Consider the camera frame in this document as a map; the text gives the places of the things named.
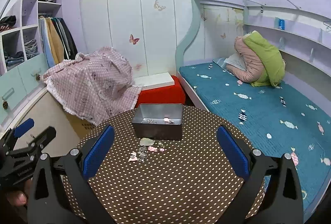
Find pink charm jewelry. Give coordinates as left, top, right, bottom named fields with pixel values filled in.
left=128, top=146, right=165, bottom=162

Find silver chain necklace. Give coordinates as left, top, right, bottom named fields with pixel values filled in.
left=137, top=145, right=149, bottom=163

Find grey metal jewelry box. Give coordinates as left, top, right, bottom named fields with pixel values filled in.
left=131, top=104, right=183, bottom=141

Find person's left hand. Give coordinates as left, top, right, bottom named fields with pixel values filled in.
left=6, top=179, right=32, bottom=207

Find pine cone drawer ornament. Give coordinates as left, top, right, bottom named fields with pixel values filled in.
left=2, top=100, right=8, bottom=110

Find teal drawer unit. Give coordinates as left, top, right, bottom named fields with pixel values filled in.
left=1, top=54, right=48, bottom=123

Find cardboard box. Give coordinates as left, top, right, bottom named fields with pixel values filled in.
left=65, top=112, right=95, bottom=139

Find folded jeans stack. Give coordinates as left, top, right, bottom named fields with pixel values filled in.
left=4, top=51, right=24, bottom=67

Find pink checkered cloth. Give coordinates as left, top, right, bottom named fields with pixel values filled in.
left=42, top=46, right=142, bottom=125

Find teal candy pattern mattress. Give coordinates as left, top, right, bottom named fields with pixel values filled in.
left=180, top=62, right=330, bottom=215

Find hanging clothes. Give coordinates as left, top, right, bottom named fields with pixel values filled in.
left=38, top=16, right=77, bottom=68

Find brown polka dot tablecloth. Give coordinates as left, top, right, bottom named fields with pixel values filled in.
left=89, top=106, right=245, bottom=223

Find pale jade pendant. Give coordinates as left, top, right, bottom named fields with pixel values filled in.
left=139, top=138, right=155, bottom=147

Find pile of dark clothes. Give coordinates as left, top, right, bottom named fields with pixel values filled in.
left=0, top=15, right=16, bottom=32

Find purple shelf cabinet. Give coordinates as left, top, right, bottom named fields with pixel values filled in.
left=1, top=0, right=88, bottom=75

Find pink quilt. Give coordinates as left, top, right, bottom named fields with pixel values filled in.
left=226, top=37, right=265, bottom=83

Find green quilt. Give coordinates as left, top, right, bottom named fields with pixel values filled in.
left=243, top=30, right=285, bottom=87

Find white board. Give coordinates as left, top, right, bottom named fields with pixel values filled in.
left=132, top=72, right=174, bottom=91

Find red stool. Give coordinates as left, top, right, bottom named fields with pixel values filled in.
left=135, top=76, right=186, bottom=108

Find white wardrobe doors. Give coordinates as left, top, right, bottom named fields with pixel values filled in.
left=80, top=0, right=192, bottom=77

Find blue box on shelf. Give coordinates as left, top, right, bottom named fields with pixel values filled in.
left=277, top=19, right=285, bottom=30

